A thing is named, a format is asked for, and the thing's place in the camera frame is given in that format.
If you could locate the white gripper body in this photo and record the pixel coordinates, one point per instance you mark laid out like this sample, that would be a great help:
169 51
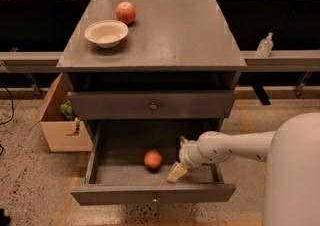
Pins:
187 155

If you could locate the orange fruit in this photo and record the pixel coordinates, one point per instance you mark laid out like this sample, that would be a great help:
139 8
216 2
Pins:
152 159

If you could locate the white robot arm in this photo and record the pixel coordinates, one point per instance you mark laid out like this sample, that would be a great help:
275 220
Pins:
292 157

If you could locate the closed upper grey drawer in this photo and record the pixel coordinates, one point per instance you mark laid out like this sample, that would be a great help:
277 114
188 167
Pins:
152 105

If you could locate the open lower grey drawer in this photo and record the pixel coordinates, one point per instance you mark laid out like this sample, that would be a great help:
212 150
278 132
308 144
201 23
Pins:
116 173

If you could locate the grey wooden drawer cabinet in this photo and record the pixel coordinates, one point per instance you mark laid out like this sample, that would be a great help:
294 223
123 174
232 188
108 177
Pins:
174 45

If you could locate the cardboard box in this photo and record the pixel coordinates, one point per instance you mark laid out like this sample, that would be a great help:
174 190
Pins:
61 134

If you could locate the green item in box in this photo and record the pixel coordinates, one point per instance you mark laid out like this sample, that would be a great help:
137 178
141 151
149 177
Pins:
66 110

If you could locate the clear sanitizer bottle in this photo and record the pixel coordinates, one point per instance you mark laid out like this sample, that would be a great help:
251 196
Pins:
265 46

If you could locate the beige paper bowl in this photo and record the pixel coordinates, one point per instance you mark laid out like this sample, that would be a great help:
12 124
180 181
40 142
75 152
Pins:
106 33

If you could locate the red apple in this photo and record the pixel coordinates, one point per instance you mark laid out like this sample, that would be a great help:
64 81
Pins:
126 13

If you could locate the grey metal rail shelf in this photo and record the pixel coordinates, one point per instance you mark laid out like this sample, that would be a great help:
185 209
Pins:
278 61

